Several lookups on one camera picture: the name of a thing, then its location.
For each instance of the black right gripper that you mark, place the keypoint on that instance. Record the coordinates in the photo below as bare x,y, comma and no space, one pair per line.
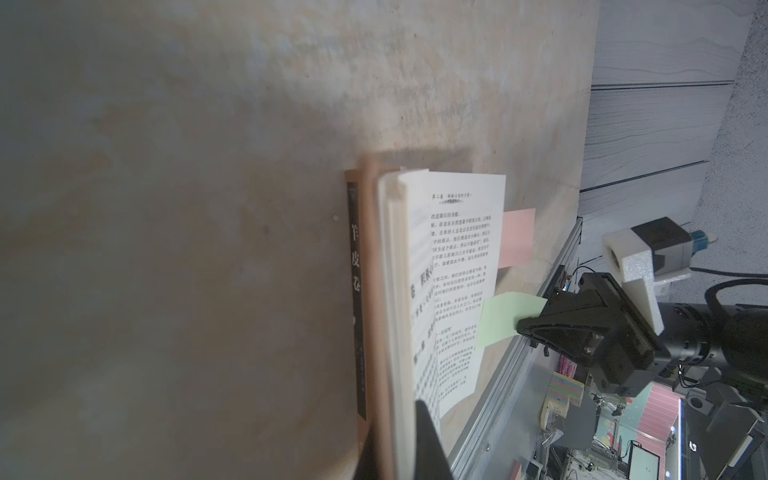
602,329

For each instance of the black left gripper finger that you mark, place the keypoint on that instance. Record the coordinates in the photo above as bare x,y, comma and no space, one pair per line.
431,462

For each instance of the green sticky note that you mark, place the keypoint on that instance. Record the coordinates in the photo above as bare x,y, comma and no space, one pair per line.
501,314

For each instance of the pink sticky note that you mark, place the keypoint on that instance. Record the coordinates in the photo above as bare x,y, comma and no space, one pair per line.
517,239

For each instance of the brown paperback book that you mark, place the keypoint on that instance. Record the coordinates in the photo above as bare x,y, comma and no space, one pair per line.
424,251

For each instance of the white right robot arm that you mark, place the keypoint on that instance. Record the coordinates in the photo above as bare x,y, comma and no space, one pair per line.
730,338

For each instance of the aluminium front rail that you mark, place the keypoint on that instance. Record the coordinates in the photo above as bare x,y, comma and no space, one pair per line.
502,432

